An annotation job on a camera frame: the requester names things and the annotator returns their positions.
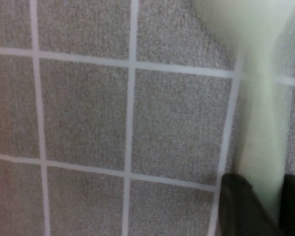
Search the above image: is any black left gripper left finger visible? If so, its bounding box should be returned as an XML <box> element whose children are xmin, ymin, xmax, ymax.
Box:
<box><xmin>217</xmin><ymin>173</ymin><xmax>286</xmax><ymax>236</ymax></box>

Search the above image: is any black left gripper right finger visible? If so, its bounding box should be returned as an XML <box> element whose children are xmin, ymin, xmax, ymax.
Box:
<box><xmin>278</xmin><ymin>173</ymin><xmax>295</xmax><ymax>236</ymax></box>

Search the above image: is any mint green plastic spoon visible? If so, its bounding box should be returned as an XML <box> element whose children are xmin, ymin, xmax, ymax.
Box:
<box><xmin>190</xmin><ymin>0</ymin><xmax>295</xmax><ymax>223</ymax></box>

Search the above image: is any grey checked tablecloth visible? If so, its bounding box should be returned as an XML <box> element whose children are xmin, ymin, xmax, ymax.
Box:
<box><xmin>0</xmin><ymin>0</ymin><xmax>295</xmax><ymax>236</ymax></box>

